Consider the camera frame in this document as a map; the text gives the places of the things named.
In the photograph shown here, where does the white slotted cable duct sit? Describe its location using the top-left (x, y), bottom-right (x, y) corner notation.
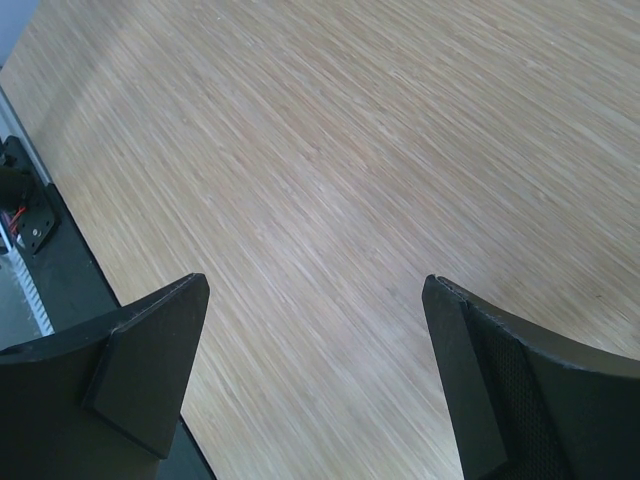
top-left (1, 225), bottom-right (54, 348)

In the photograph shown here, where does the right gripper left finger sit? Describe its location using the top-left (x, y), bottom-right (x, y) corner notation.
top-left (1, 273), bottom-right (209, 479)

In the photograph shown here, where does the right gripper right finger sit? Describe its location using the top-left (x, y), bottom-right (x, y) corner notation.
top-left (422, 275), bottom-right (639, 479)

